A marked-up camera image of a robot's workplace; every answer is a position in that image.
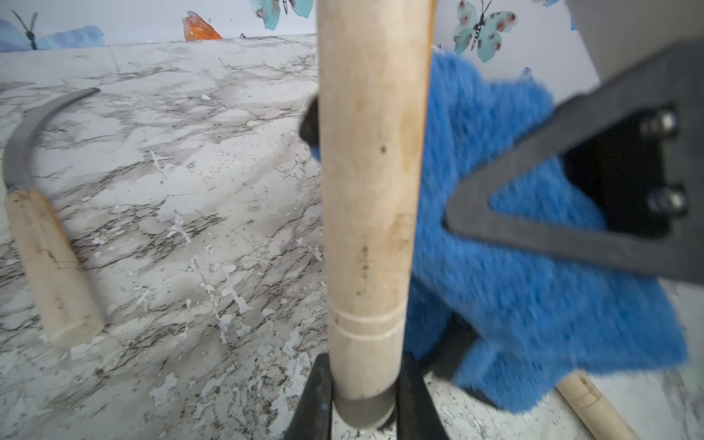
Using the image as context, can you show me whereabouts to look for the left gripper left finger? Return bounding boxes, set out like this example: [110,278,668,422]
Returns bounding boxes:
[282,353,333,440]

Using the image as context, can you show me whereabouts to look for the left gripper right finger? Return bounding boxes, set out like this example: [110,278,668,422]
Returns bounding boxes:
[397,352,449,440]

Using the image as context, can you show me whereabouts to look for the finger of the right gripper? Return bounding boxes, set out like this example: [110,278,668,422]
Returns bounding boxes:
[299,95,320,149]

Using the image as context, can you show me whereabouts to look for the blue rag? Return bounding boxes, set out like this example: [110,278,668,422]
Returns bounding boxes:
[307,50,689,414]

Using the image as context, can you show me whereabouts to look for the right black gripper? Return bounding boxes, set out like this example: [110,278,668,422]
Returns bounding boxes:
[445,38,703,283]

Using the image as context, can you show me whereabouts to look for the sickle wooden handle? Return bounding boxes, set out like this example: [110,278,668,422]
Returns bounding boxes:
[557,371,641,440]
[1,86,106,350]
[317,1,436,430]

